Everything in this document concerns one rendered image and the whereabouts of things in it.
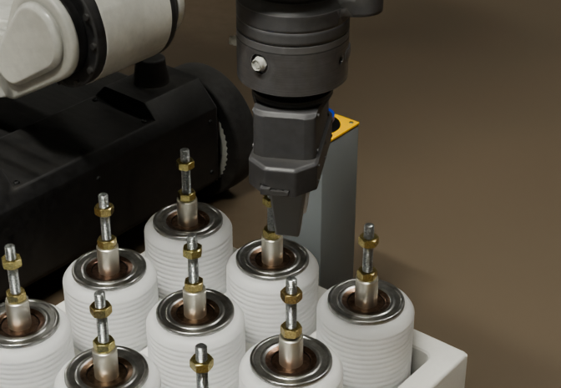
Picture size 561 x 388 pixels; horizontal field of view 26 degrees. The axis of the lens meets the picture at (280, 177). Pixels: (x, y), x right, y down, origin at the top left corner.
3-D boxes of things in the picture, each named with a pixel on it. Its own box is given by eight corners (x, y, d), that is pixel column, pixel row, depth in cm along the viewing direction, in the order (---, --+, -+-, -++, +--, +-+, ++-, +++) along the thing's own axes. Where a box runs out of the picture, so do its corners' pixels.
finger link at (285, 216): (270, 229, 102) (269, 165, 99) (307, 233, 102) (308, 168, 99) (266, 239, 101) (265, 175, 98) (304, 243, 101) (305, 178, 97)
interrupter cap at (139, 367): (48, 375, 110) (47, 370, 109) (115, 340, 114) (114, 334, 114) (98, 416, 105) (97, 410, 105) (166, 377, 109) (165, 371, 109)
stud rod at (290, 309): (292, 351, 109) (292, 283, 106) (283, 348, 110) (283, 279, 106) (298, 346, 110) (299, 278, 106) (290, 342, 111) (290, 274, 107)
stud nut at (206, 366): (205, 376, 98) (205, 368, 98) (187, 370, 99) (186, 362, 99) (216, 362, 100) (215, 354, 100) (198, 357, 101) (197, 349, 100)
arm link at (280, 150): (336, 203, 94) (341, 62, 88) (215, 192, 96) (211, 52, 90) (356, 128, 105) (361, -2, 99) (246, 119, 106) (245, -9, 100)
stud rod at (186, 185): (193, 209, 131) (189, 147, 128) (190, 213, 130) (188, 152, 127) (184, 208, 131) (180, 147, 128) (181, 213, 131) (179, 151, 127)
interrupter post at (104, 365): (88, 376, 110) (85, 347, 108) (109, 365, 111) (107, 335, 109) (103, 389, 108) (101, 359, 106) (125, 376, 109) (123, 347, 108)
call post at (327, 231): (273, 347, 153) (272, 128, 138) (307, 321, 158) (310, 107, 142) (318, 370, 149) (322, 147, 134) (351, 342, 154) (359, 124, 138)
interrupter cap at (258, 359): (314, 331, 115) (314, 325, 115) (345, 380, 109) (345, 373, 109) (238, 349, 113) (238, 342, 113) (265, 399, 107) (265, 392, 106)
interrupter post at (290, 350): (298, 353, 112) (298, 325, 111) (307, 369, 110) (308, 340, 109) (274, 359, 112) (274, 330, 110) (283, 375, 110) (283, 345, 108)
